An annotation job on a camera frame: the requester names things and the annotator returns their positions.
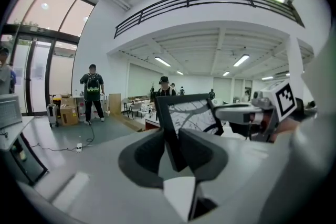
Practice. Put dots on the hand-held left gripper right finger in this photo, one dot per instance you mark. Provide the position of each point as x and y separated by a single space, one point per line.
236 178

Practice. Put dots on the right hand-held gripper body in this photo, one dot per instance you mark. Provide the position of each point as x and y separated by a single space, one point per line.
284 98

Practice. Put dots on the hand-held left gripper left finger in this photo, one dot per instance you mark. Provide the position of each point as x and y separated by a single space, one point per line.
105 191

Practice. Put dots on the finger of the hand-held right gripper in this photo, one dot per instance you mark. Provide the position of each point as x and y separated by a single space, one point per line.
233 112

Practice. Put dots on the black picture frame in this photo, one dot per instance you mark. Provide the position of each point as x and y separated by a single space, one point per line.
194 115

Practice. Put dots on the person's right forearm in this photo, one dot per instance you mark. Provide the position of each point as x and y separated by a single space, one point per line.
287 127

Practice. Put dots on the white power strip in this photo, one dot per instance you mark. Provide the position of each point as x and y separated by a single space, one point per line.
79 148

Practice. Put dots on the white top wooden desk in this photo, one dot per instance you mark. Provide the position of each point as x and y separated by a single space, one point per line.
152 124

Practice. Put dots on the cardboard box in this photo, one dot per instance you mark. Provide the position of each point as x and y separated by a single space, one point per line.
68 116
68 101

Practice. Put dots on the light wooden board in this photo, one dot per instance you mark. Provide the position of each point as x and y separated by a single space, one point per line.
115 103

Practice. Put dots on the white chair black legs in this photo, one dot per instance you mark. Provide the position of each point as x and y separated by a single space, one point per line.
137 107
127 102

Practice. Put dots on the silver suitcase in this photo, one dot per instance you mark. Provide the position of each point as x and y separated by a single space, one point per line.
52 115

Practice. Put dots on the large glass entrance door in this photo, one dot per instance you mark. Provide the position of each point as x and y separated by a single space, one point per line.
52 8

